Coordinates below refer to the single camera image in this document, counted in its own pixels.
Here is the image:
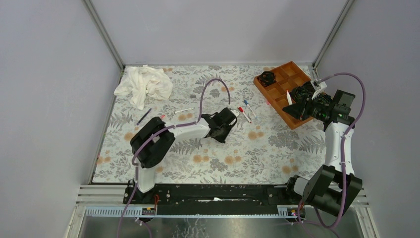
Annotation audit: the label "white pen red tip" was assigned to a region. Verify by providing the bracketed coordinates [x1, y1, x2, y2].
[238, 107, 252, 123]
[286, 90, 293, 105]

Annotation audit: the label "white pen blue tip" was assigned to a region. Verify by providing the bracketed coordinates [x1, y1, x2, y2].
[243, 100, 258, 119]

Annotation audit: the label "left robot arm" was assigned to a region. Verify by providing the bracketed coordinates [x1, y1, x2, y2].
[130, 108, 239, 204]

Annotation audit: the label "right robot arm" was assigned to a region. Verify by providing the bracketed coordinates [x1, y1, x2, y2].
[283, 90, 363, 217]

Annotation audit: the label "black pen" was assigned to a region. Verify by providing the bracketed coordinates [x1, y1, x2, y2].
[136, 108, 152, 125]

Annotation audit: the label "orange compartment tray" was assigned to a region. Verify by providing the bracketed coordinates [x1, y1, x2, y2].
[253, 61, 313, 129]

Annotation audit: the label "floral patterned mat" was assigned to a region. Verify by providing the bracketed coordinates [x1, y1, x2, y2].
[92, 65, 326, 184]

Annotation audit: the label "white crumpled cloth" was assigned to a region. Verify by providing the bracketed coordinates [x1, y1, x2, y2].
[113, 65, 173, 110]

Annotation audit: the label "black cable coil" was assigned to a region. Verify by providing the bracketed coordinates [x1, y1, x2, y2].
[257, 70, 277, 87]
[289, 86, 311, 101]

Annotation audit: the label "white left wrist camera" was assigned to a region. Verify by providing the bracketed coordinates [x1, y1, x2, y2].
[229, 108, 241, 118]

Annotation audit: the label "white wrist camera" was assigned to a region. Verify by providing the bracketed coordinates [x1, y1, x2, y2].
[310, 79, 327, 100]
[229, 108, 241, 118]

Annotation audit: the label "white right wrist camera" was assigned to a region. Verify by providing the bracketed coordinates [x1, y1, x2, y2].
[310, 79, 327, 100]

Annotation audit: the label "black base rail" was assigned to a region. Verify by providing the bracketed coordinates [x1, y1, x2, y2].
[122, 182, 301, 215]

